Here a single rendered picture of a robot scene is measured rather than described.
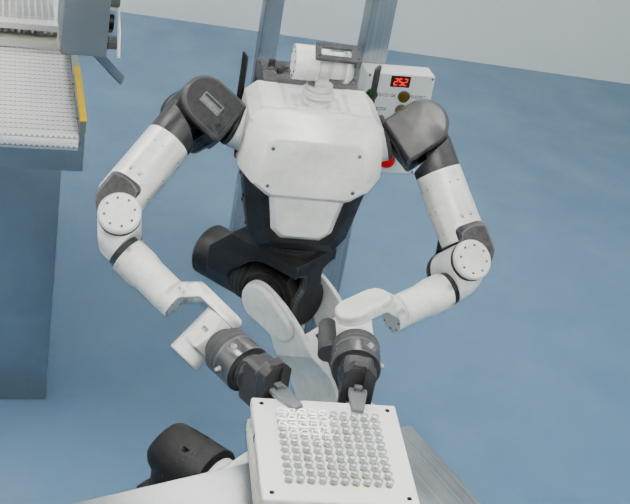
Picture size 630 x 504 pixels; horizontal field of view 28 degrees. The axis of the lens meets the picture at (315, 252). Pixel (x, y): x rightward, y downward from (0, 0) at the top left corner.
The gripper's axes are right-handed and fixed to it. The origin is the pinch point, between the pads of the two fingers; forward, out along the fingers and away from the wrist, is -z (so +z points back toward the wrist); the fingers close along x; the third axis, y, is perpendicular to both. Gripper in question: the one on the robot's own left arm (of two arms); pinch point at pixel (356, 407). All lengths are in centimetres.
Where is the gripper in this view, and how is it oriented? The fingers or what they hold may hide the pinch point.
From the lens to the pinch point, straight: 212.3
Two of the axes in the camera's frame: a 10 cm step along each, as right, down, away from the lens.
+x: -1.6, 8.5, 4.9
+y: -9.9, -1.5, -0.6
